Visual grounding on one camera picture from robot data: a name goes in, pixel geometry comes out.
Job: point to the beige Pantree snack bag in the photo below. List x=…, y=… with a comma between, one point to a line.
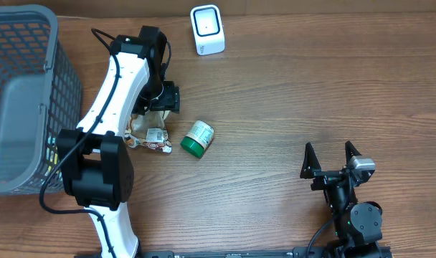
x=148, y=131

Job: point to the white barcode scanner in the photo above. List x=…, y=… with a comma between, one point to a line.
x=208, y=29

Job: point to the teal snack packet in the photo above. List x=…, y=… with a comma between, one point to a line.
x=51, y=154

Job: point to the green lid white jar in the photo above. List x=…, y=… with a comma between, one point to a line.
x=198, y=138

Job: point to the dark grey plastic basket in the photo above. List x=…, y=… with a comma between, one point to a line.
x=40, y=93

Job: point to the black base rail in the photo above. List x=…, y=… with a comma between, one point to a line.
x=296, y=252

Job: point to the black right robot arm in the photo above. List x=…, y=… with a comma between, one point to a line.
x=358, y=226

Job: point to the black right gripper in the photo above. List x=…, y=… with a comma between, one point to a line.
x=325, y=178

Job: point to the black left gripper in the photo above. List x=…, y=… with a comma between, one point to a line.
x=171, y=101

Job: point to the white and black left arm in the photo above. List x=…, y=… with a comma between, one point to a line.
x=94, y=162

